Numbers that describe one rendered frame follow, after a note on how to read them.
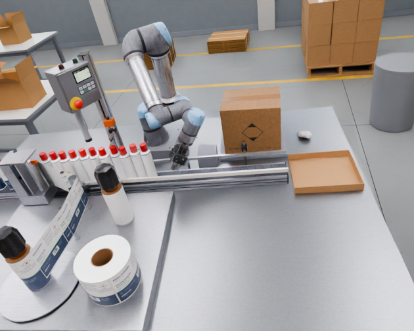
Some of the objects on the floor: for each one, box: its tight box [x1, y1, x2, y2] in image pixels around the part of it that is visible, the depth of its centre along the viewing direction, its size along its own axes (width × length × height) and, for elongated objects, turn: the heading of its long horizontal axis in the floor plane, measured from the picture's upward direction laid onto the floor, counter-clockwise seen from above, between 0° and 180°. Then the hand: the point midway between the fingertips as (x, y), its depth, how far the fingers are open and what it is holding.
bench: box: [0, 31, 66, 80], centre depth 534 cm, size 220×80×78 cm, turn 90°
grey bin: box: [369, 53, 414, 133], centre depth 311 cm, size 46×46×62 cm
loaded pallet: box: [302, 0, 386, 79], centre depth 444 cm, size 120×83×89 cm
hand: (173, 167), depth 166 cm, fingers closed
